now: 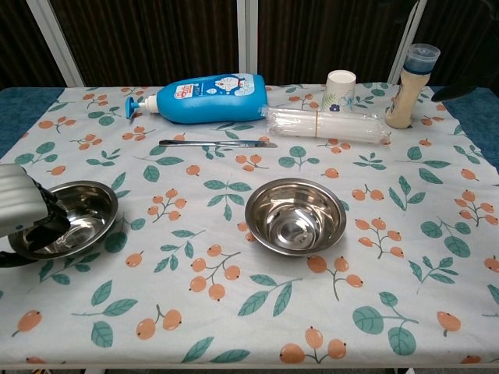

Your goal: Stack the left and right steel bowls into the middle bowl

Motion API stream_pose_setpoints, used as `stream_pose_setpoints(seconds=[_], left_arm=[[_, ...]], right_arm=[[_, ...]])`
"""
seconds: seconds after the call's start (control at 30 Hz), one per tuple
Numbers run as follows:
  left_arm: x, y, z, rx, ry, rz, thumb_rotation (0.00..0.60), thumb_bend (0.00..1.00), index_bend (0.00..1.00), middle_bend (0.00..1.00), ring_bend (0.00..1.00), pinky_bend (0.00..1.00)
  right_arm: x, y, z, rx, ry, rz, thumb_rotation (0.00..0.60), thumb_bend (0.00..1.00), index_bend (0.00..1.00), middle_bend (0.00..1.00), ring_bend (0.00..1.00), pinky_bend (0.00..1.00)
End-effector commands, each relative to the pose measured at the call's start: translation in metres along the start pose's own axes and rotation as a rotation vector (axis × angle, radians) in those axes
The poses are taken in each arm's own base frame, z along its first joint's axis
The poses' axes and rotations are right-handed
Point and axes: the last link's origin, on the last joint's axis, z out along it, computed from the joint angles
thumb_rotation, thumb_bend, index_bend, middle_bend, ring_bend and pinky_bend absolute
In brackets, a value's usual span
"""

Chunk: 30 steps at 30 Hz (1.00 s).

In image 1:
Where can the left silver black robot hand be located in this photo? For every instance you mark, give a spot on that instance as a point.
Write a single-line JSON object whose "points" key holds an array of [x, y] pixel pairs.
{"points": [[19, 198]]}

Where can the floral white tablecloth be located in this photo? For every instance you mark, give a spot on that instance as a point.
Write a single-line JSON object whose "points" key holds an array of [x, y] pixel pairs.
{"points": [[234, 296]]}

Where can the beige sauce bottle blue cap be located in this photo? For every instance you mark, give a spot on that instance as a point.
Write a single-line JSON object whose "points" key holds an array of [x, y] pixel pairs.
{"points": [[407, 101]]}

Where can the blue pump soap bottle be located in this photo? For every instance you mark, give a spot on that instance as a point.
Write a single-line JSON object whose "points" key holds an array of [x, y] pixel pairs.
{"points": [[210, 99]]}

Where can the pack of white straws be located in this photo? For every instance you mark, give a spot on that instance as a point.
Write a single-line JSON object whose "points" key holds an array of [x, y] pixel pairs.
{"points": [[335, 126]]}

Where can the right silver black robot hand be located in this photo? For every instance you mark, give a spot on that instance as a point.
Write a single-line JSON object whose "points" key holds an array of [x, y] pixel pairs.
{"points": [[464, 91]]}

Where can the stainless steel table knife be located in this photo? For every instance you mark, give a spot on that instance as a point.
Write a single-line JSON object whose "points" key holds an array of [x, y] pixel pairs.
{"points": [[218, 143]]}

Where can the stainless steel bowl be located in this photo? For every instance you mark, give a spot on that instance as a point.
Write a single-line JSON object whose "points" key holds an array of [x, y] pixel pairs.
{"points": [[273, 244], [296, 210], [87, 206]]}

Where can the dark brown partition panel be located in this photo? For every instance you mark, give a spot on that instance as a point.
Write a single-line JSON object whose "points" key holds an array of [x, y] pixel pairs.
{"points": [[331, 31], [156, 39], [15, 39]]}

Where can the floral paper cup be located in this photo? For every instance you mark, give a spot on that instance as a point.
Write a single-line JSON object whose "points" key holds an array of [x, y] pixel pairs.
{"points": [[339, 93]]}

